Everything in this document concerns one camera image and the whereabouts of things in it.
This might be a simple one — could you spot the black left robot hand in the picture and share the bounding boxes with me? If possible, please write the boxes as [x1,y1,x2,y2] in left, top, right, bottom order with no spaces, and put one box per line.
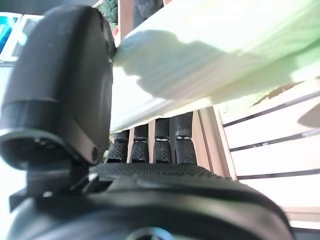
[0,4,294,240]

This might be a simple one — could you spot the pale green napa cabbage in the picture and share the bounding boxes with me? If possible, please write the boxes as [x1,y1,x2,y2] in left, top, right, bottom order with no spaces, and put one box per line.
[109,0,320,133]

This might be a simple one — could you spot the dark green broccoli head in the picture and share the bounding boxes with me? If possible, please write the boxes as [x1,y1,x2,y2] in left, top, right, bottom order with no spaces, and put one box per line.
[96,0,120,25]

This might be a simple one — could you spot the wooden display shelf dark panels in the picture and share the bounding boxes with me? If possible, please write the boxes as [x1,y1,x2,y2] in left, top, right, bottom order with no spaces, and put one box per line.
[117,0,176,42]

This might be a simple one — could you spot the wooden slat crate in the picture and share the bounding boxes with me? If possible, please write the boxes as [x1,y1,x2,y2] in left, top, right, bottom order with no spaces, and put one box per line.
[126,77,320,231]

